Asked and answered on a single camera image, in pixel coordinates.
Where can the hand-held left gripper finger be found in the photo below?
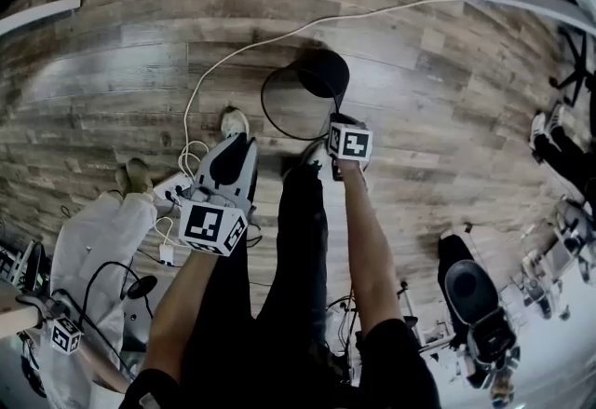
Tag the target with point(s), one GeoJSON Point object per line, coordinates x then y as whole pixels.
{"type": "Point", "coordinates": [207, 162]}
{"type": "Point", "coordinates": [252, 169]}

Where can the cluttered equipment rack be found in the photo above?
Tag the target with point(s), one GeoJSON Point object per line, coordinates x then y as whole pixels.
{"type": "Point", "coordinates": [559, 253]}

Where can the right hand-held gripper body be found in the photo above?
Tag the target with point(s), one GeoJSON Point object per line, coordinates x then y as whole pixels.
{"type": "Point", "coordinates": [351, 144]}

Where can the black round stand base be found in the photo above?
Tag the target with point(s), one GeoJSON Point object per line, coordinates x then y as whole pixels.
{"type": "Point", "coordinates": [141, 287]}

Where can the black mesh wastebasket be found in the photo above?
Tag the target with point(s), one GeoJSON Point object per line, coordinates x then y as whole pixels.
{"type": "Point", "coordinates": [321, 72]}

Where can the person's right forearm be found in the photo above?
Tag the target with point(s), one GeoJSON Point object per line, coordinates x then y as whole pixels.
{"type": "Point", "coordinates": [370, 249]}

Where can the person's black shirt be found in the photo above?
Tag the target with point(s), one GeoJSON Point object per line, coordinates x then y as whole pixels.
{"type": "Point", "coordinates": [396, 370]}

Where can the black padded chair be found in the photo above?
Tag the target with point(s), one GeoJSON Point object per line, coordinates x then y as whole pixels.
{"type": "Point", "coordinates": [475, 300]}

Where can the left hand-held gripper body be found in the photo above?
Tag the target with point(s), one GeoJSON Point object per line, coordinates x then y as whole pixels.
{"type": "Point", "coordinates": [210, 224]}

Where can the person's white right shoe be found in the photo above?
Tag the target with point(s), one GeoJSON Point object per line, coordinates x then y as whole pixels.
{"type": "Point", "coordinates": [319, 158]}

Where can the white power strip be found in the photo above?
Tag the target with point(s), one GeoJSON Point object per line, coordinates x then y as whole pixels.
{"type": "Point", "coordinates": [171, 186]}

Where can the black office chair base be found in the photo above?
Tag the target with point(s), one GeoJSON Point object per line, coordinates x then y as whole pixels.
{"type": "Point", "coordinates": [577, 67]}

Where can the person's left forearm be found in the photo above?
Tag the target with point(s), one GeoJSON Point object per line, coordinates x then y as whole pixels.
{"type": "Point", "coordinates": [184, 304]}

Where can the white power adapter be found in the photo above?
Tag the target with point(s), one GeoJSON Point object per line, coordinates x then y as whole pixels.
{"type": "Point", "coordinates": [166, 253]}

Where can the person's white left shoe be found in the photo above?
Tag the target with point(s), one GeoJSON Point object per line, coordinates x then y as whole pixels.
{"type": "Point", "coordinates": [234, 122]}

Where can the person's white shoe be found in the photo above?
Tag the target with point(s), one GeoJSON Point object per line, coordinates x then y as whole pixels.
{"type": "Point", "coordinates": [319, 158]}
{"type": "Point", "coordinates": [234, 122]}

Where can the person's black trousers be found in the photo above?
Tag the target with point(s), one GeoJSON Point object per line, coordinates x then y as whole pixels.
{"type": "Point", "coordinates": [293, 267]}

